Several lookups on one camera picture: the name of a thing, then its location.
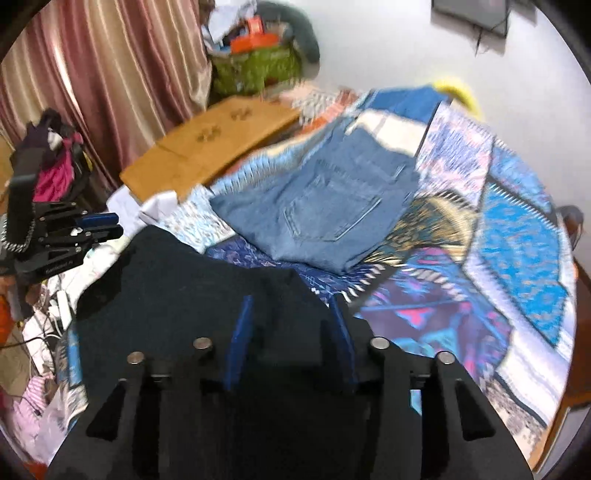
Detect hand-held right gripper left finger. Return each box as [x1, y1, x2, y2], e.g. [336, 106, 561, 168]
[46, 294, 256, 480]

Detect black pants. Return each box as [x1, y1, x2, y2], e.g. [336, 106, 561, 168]
[69, 226, 419, 480]

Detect blue denim jeans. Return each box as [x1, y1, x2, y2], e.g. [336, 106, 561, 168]
[210, 124, 422, 274]

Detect white crumpled paper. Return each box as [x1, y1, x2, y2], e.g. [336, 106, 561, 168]
[106, 185, 180, 228]

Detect wall television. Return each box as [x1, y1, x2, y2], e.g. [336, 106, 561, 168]
[431, 0, 511, 38]

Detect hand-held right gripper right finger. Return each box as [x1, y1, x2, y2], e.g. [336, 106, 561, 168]
[322, 298, 537, 480]

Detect flat brown cardboard box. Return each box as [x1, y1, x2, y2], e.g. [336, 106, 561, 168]
[120, 96, 304, 202]

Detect orange plastic toy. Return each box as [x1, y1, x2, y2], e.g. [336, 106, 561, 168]
[229, 16, 269, 54]

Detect pile of dark pink clothes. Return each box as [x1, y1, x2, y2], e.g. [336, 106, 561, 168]
[11, 108, 92, 205]

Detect yellow plastic object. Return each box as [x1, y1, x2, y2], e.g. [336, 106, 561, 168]
[434, 78, 484, 119]

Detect printed patchwork blanket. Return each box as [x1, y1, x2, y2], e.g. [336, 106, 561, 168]
[60, 85, 579, 460]

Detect green bag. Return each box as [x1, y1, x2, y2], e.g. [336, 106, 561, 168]
[210, 41, 304, 96]

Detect pink striped curtain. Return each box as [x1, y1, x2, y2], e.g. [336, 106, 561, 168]
[0, 0, 219, 191]

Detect pink striped cloth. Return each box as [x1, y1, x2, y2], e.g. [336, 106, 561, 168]
[11, 375, 71, 463]

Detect grey pillow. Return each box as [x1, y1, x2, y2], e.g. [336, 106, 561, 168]
[256, 0, 322, 64]

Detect white power strip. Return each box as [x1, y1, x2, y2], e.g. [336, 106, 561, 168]
[44, 291, 75, 334]

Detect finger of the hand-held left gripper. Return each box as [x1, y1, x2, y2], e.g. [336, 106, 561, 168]
[33, 202, 120, 230]
[37, 224, 125, 260]

